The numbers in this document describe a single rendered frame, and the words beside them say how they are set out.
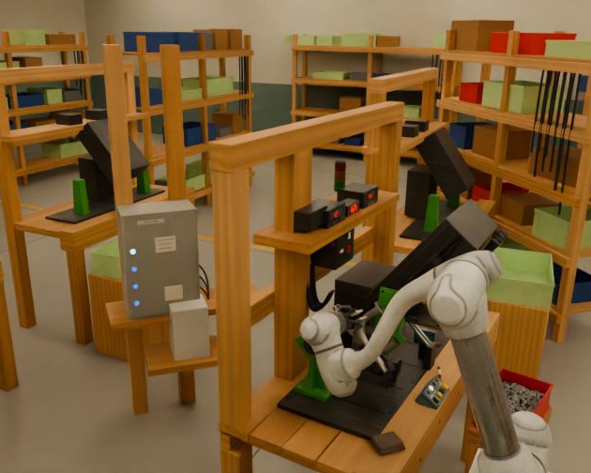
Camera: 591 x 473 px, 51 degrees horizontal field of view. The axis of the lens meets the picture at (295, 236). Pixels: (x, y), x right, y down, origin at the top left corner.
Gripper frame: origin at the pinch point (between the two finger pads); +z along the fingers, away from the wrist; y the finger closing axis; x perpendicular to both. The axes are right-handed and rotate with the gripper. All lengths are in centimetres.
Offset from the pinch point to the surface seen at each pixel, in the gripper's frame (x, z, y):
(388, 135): -33, 78, 77
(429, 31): -34, 830, 444
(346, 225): -13.0, 8.1, 34.0
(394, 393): 11.1, 14.9, -31.9
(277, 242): 3.1, -21.8, 37.2
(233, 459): 63, -29, -22
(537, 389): -29, 52, -61
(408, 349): 10, 51, -19
